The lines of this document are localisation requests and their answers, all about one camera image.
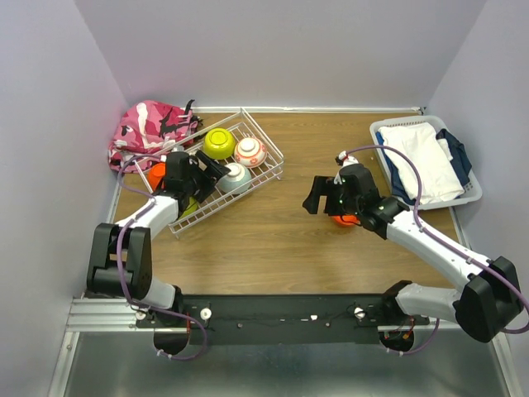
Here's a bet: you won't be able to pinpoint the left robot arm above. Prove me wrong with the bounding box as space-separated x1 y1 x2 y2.
86 151 230 327

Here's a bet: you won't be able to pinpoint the dark blue jeans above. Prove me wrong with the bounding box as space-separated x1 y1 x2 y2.
436 128 472 187

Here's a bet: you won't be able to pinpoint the white wire dish rack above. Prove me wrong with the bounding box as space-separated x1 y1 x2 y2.
152 108 284 236

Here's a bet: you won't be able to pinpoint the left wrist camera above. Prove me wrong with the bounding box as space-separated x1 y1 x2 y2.
160 145 188 162

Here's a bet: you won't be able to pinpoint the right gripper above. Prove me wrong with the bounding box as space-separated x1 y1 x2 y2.
302 175 361 217

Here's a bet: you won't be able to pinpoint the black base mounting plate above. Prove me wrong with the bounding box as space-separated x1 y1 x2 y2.
136 294 429 346

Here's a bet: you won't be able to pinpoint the yellow-green bowl at back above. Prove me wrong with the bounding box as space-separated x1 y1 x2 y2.
203 127 236 160

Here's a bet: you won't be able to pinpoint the yellow-green bowl at front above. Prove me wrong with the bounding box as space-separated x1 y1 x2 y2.
179 197 198 219

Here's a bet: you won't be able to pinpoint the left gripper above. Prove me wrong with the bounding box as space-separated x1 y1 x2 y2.
183 150 230 202

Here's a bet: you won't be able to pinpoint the orange bowl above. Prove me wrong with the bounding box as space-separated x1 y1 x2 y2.
331 215 360 227
147 162 166 192

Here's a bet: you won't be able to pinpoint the white bowl with red pattern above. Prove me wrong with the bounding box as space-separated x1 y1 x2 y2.
234 136 268 168

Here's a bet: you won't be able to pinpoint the yellow-green bowl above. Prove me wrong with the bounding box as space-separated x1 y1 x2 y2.
203 127 236 160
179 197 198 219

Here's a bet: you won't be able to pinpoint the pink camouflage cloth bag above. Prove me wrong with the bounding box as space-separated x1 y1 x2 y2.
107 100 202 171

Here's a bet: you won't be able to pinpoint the light blue ribbed bowl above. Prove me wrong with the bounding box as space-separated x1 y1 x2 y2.
217 162 251 194

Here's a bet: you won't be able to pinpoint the white folded cloth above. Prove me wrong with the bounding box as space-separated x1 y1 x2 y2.
377 122 464 205

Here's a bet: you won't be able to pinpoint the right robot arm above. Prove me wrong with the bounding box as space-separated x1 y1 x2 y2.
303 164 523 342

